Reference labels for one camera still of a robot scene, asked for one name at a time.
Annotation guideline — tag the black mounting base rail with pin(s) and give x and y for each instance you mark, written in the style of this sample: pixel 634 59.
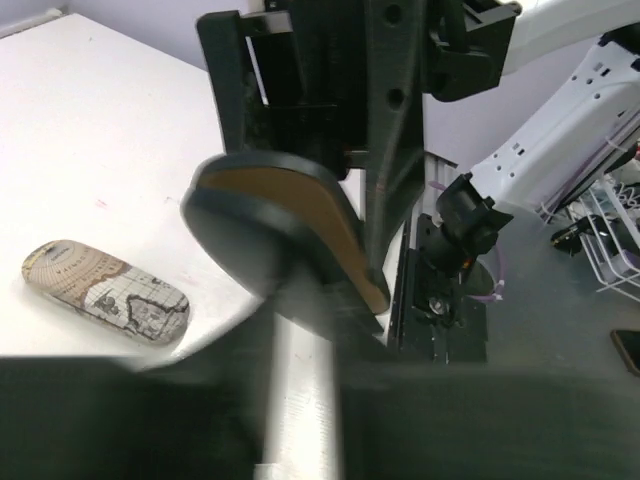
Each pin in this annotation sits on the black mounting base rail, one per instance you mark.
pixel 433 317

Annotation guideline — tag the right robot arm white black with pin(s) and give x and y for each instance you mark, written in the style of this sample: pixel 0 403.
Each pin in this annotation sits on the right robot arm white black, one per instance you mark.
pixel 474 207

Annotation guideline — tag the marbled glasses case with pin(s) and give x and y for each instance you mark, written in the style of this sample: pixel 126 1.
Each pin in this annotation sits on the marbled glasses case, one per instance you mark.
pixel 108 291

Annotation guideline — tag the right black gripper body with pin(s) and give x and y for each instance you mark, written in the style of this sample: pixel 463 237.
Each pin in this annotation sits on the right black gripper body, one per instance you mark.
pixel 322 63

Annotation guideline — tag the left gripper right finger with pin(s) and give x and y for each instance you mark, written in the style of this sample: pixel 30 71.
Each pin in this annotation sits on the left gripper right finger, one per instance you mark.
pixel 354 412

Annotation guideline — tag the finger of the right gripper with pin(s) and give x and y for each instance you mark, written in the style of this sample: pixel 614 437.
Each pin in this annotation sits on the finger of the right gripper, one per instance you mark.
pixel 224 49
pixel 394 122

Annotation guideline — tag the aluminium frame rail front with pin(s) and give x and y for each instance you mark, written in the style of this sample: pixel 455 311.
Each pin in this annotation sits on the aluminium frame rail front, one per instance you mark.
pixel 438 174

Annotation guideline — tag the black glasses case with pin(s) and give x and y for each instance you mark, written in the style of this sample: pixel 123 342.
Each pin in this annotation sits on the black glasses case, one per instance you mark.
pixel 244 205

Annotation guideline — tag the white wire basket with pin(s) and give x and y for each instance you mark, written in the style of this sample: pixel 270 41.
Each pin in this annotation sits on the white wire basket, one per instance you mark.
pixel 604 226

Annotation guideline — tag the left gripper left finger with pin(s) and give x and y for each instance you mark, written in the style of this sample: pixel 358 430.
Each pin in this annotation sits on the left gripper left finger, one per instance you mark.
pixel 203 416

